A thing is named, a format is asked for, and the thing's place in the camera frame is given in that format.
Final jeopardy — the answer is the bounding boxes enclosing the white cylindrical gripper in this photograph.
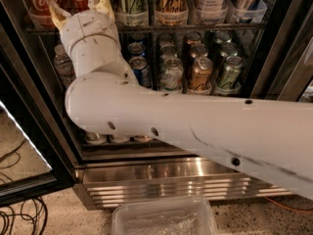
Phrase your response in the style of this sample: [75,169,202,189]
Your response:
[49,0,119,55]

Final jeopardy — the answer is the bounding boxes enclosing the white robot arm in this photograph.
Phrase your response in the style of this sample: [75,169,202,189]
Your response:
[49,0,313,200]

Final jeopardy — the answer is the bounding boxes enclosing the green tall can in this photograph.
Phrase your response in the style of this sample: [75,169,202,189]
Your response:
[114,0,149,27]

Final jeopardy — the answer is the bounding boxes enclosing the front right Pepsi can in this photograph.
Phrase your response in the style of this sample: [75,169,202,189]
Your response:
[129,56,152,88]

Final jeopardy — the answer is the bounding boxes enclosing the gold tall can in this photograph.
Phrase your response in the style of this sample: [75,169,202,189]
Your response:
[155,0,188,26]

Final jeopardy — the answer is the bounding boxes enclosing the silver can bottom shelf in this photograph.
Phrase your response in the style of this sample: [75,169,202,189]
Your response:
[85,131,107,145]

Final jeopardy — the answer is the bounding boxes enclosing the gold brown can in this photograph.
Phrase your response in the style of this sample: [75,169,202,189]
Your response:
[187,57,213,94]

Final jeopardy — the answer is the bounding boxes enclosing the gold can bottom shelf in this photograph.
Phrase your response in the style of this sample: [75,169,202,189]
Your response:
[134,135,153,143]

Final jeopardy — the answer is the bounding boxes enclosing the open glass fridge door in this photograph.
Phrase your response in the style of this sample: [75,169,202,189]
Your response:
[0,52,74,207]

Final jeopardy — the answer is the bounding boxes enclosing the right closed fridge door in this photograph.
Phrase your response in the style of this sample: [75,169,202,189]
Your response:
[243,0,313,101]

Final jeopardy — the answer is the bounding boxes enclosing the front clear water bottle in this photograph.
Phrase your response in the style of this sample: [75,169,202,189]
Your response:
[54,44,76,88]

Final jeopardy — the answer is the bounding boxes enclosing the white labelled bottle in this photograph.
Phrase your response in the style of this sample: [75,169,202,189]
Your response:
[196,0,227,24]

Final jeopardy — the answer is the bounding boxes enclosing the brown juice bottle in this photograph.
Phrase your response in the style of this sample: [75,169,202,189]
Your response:
[110,135,130,144]

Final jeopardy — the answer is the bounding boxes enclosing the clear plastic bin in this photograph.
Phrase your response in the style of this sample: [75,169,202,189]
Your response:
[112,196,218,235]

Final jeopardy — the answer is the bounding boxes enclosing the black cables on floor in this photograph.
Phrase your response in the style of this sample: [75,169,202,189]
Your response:
[0,197,49,235]

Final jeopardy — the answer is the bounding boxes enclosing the orange cable on floor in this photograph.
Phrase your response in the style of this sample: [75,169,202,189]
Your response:
[264,196,313,213]

